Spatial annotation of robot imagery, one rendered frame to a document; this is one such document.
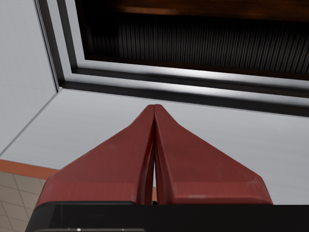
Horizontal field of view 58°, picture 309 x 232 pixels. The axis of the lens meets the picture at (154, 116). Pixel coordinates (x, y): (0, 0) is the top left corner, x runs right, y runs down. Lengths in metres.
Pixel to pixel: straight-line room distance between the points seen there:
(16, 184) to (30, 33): 1.98
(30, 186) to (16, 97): 1.86
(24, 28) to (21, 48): 0.02
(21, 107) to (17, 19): 0.07
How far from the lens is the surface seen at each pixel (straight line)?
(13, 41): 0.21
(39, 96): 0.23
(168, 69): 0.20
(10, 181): 2.16
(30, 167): 0.33
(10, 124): 0.26
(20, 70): 0.22
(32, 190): 2.11
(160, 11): 0.29
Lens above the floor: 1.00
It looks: 52 degrees down
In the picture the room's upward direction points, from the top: 158 degrees counter-clockwise
